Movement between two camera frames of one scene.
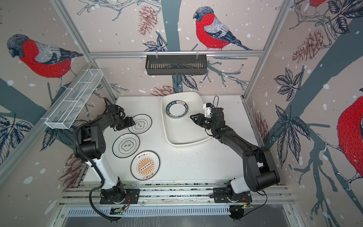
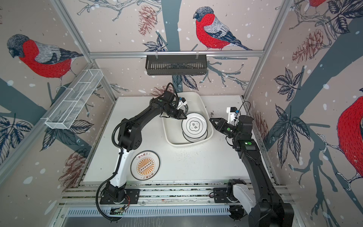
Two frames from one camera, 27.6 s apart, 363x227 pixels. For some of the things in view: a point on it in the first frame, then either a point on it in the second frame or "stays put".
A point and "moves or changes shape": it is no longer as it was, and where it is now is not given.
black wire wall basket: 176,65 stays put
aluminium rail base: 167,193 stays put
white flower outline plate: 125,145 moves or changes shape
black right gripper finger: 198,118 to 218,123
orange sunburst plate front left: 145,165 stays put
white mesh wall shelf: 66,111 stays put
